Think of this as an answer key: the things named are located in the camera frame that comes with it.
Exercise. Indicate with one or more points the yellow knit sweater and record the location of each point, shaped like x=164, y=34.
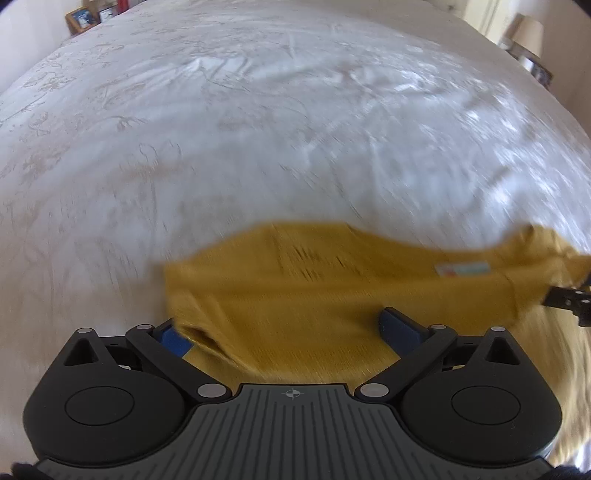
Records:
x=300, y=300

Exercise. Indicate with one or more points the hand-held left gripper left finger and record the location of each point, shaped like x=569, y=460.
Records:
x=174, y=342

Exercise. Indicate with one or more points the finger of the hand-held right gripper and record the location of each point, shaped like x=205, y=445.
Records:
x=570, y=301

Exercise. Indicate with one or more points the red bottle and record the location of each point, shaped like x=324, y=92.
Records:
x=123, y=3

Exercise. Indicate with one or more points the small white clock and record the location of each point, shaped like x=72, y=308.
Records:
x=107, y=14

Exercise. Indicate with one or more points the white bedspread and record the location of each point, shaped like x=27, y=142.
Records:
x=277, y=115

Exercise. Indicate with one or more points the cream tufted headboard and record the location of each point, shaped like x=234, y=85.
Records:
x=480, y=16

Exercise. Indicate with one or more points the cream shade table lamp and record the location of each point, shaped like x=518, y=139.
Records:
x=528, y=36

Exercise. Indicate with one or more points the wooden photo frame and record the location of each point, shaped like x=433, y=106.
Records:
x=81, y=19
x=540, y=72

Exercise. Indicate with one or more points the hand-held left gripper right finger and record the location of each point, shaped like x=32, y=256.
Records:
x=398, y=328

